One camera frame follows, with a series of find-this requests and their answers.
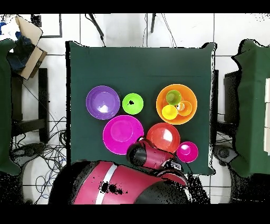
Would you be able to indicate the wide red bowl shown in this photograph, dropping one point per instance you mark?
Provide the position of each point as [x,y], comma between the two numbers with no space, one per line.
[162,133]

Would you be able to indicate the large pink bowl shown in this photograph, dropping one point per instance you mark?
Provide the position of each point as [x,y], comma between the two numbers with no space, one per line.
[118,135]

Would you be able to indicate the yellow cup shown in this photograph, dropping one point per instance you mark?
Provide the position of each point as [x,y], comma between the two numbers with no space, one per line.
[169,112]

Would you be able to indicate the small crimson bowl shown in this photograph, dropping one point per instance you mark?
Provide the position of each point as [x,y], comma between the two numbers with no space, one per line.
[187,154]

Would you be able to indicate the green cup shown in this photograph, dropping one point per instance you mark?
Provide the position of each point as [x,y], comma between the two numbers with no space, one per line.
[173,97]

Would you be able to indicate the orange cup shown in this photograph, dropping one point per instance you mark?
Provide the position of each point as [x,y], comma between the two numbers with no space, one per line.
[186,109]

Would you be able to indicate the large orange bowl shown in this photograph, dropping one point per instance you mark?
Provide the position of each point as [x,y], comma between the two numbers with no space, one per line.
[189,90]

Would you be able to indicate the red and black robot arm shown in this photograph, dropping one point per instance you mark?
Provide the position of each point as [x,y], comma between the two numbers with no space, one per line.
[130,179]

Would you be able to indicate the white box stack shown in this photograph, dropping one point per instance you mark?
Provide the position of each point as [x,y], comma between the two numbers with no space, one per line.
[267,116]

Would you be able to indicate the small green bowl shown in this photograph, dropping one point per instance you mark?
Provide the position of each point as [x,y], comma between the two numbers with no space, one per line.
[135,107]

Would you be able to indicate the wide purple bowl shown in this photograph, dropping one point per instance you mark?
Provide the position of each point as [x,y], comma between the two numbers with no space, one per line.
[101,99]

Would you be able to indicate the dark green table cloth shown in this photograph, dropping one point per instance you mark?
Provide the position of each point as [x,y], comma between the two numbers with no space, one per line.
[126,69]

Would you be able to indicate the black tripod leg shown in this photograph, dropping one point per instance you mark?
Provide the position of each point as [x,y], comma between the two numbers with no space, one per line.
[97,26]
[153,23]

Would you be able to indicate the cardboard box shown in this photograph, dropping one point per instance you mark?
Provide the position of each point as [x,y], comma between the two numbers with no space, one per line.
[33,61]

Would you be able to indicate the green cloth covered table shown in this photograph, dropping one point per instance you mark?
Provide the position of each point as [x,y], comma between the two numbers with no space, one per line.
[4,105]
[255,63]

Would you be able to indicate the dark blue fabric bundle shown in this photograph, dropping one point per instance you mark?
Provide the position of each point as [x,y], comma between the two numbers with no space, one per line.
[19,55]

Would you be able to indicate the black stool frame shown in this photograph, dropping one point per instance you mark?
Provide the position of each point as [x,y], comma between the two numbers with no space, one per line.
[231,95]
[43,95]

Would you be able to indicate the black square frame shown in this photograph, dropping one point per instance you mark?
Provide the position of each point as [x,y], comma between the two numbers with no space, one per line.
[60,25]

